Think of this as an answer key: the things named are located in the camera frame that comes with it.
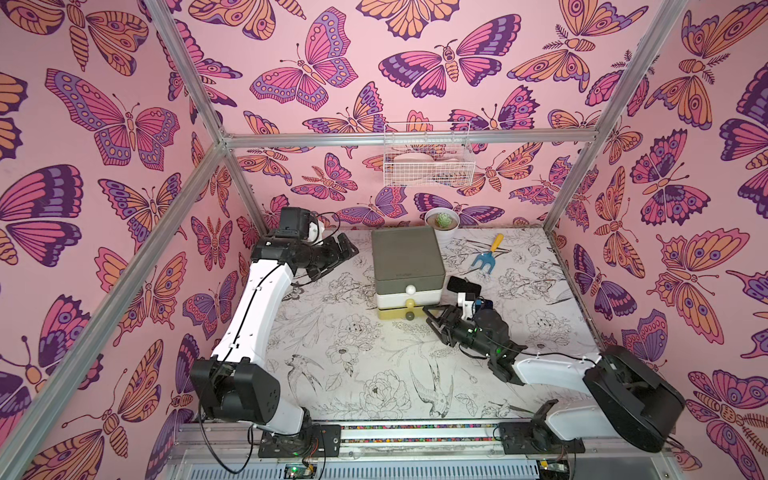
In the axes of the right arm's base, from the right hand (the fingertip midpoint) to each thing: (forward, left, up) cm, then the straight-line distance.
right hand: (419, 319), depth 79 cm
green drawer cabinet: (+12, +3, +5) cm, 14 cm away
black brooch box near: (+21, -15, -15) cm, 30 cm away
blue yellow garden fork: (+33, -27, -15) cm, 45 cm away
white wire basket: (+48, -3, +20) cm, 52 cm away
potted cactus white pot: (+42, -11, -4) cm, 43 cm away
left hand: (+12, +18, +12) cm, 25 cm away
